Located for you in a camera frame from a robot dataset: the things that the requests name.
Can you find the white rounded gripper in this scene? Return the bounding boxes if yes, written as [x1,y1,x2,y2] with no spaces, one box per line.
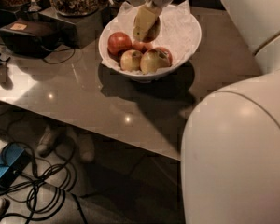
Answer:
[133,0,174,42]

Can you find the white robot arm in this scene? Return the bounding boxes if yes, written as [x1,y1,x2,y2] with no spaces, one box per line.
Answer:
[181,0,280,224]

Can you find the middle red apple underneath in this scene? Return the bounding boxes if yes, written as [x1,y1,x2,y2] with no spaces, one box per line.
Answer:
[133,41,153,53]

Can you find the left dark red apple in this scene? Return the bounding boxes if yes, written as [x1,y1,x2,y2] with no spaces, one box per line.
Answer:
[107,32,132,56]

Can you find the white ceramic bowl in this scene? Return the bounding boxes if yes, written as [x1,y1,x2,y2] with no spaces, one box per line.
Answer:
[98,2,203,84]

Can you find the large yellow front apple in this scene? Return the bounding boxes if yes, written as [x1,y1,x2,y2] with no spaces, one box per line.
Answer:
[140,49,171,75]

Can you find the small yellow front apple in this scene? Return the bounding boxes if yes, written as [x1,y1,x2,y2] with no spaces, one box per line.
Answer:
[120,49,143,72]

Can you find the white paper liner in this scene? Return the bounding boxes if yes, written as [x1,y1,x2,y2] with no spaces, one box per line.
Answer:
[101,0,197,76]

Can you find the dark square container base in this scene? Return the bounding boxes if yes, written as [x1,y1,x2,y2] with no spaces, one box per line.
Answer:
[39,7,103,49]

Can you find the metal scoop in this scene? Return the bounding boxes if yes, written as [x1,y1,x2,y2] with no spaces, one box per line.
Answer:
[28,0,41,12]

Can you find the black box with label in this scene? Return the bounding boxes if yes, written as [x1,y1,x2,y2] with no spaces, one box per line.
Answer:
[0,19,61,58]

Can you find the right light shoe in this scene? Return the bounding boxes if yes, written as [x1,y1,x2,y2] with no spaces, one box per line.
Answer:
[77,133,95,163]

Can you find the light shoe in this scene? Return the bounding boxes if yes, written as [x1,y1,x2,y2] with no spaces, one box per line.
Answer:
[36,126,63,157]
[77,133,95,163]

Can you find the left light shoe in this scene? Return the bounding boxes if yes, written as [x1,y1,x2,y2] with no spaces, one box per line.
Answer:
[36,126,63,157]

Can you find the blue electronic box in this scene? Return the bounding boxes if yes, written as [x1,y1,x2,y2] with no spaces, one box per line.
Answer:
[0,144,31,191]

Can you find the black floor cables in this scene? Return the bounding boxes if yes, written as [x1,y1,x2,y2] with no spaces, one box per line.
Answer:
[0,109,89,224]

